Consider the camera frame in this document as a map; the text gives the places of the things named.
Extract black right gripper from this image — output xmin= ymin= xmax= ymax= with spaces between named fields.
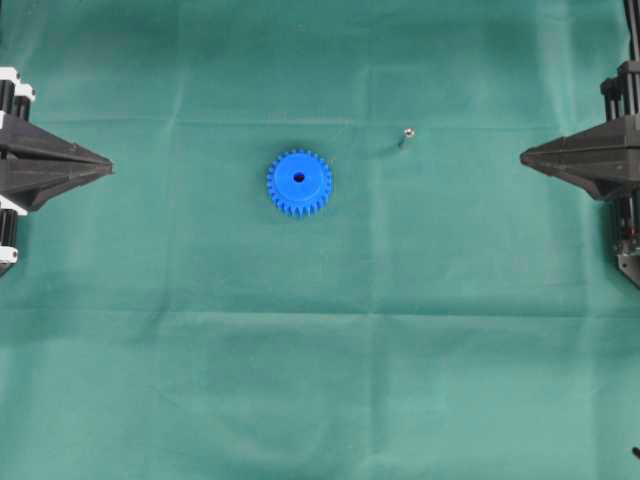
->
xmin=520 ymin=60 xmax=639 ymax=286

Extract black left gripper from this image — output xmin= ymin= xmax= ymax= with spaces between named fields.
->
xmin=0 ymin=66 xmax=116 ymax=279

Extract grey metal shaft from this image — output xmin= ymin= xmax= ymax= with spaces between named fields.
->
xmin=398 ymin=128 xmax=415 ymax=149

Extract blue plastic gear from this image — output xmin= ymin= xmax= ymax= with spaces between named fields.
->
xmin=266 ymin=149 xmax=333 ymax=218

